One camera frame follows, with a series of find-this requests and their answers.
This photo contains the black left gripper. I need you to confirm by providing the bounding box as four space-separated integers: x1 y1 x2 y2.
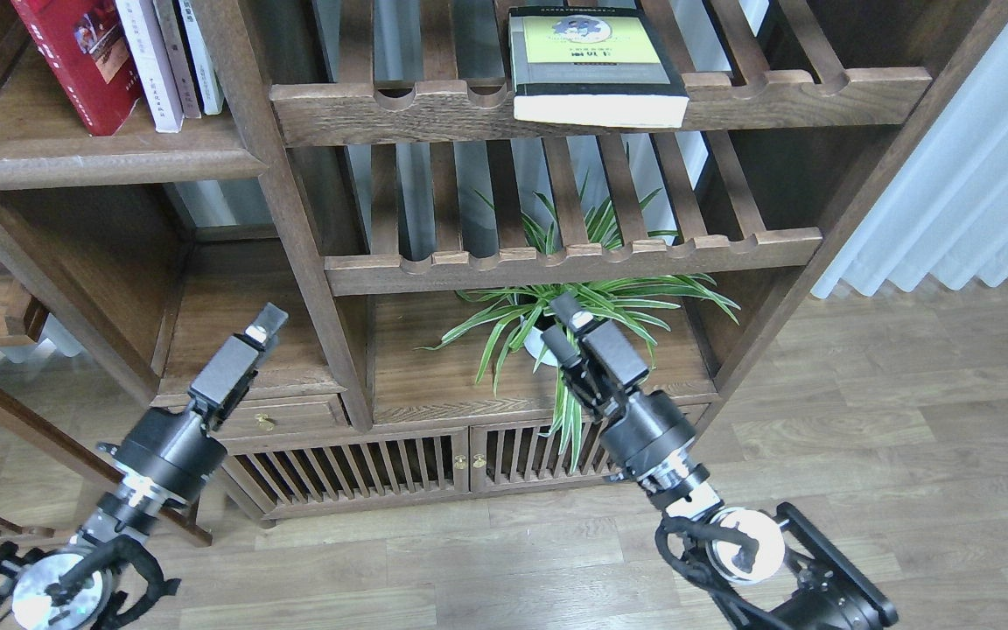
109 303 291 510

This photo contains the wooden furniture at left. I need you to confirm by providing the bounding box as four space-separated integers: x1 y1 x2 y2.
0 263 145 545

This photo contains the red paperback book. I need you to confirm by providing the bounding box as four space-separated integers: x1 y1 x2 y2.
11 1 143 137

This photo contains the white green upright book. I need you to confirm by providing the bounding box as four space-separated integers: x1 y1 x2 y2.
178 1 225 116

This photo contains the dark wooden bookshelf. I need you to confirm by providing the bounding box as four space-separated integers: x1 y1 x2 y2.
0 1 1008 522

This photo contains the pale lavender white book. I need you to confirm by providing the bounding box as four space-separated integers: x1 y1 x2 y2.
115 1 184 133

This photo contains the white sheer curtain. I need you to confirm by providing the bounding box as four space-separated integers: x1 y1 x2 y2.
812 25 1008 298

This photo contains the white plant pot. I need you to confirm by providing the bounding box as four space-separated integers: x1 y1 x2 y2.
523 324 573 374

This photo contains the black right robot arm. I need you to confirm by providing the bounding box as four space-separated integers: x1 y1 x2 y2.
542 292 899 629

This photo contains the yellow green black book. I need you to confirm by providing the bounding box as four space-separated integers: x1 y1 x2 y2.
507 5 690 129

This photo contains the green spider plant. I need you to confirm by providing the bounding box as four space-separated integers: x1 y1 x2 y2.
420 191 740 471

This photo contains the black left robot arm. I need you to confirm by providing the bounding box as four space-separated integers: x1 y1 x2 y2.
0 304 289 629

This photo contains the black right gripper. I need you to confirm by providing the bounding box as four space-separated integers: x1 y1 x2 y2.
541 292 703 489

